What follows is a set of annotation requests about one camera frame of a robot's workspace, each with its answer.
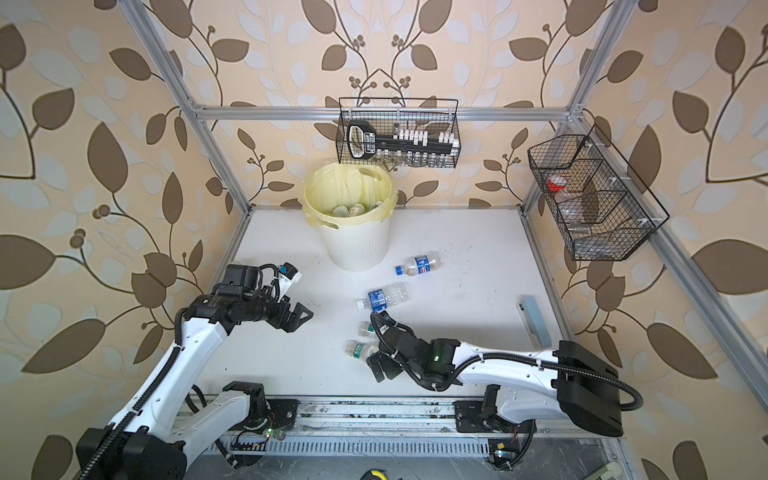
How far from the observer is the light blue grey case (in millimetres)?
842

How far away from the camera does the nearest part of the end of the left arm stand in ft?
2.22

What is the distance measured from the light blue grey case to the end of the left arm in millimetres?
660
